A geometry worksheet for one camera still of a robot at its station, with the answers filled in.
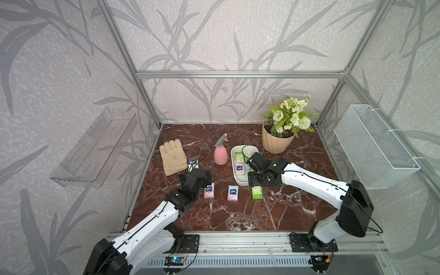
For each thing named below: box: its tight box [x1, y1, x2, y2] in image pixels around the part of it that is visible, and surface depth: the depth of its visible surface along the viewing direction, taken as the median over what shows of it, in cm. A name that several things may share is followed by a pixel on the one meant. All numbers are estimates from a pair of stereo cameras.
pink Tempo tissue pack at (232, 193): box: [227, 185, 239, 202], surface depth 88 cm
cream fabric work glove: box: [159, 138, 188, 177], surface depth 107 cm
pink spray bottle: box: [213, 132, 230, 166], surface depth 97 cm
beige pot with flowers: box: [261, 95, 319, 155], surface depth 88 cm
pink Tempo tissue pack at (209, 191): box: [203, 182, 215, 199], surface depth 88 cm
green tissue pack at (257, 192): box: [251, 185, 263, 200], surface depth 88 cm
